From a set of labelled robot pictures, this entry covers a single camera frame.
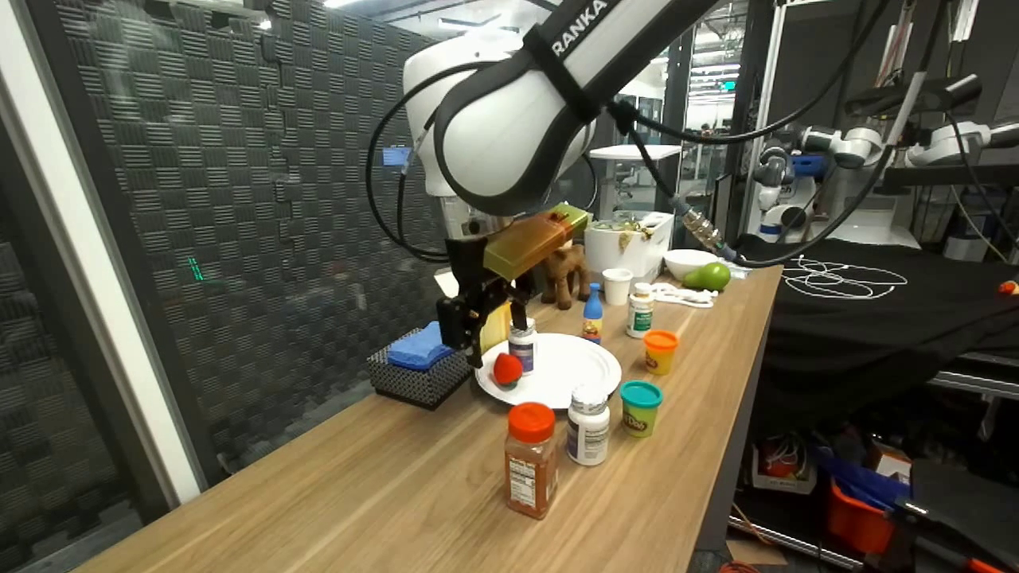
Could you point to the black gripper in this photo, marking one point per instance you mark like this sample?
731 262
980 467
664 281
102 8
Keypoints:
478 278

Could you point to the orange-lid spice bottle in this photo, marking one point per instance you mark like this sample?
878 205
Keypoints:
529 467

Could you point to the orange-lid dough container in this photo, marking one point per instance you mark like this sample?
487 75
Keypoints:
659 351

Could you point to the teal-lid dough container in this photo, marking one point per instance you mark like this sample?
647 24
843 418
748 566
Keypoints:
640 408

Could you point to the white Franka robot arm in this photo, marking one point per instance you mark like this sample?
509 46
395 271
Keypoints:
511 128

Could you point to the white paper plate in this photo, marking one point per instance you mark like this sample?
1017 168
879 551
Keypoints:
574 370

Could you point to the blue sponge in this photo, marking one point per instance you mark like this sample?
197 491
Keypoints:
417 346

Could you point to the brown moose plush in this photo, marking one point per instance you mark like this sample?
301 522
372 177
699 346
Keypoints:
566 284

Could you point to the white paper cup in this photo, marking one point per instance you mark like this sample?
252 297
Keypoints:
617 288

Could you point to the green-label white supplement bottle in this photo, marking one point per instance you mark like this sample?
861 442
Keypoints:
640 310

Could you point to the white hydroponic planter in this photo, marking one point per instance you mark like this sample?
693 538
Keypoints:
639 249

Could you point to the black cloth covered table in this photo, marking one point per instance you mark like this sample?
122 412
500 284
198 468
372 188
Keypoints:
879 338

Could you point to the white lab equipment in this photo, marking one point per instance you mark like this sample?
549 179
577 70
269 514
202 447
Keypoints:
849 149

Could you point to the orange storage bin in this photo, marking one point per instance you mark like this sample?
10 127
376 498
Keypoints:
861 522

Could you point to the small orange object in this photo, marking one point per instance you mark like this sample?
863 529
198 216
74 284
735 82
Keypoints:
1007 288

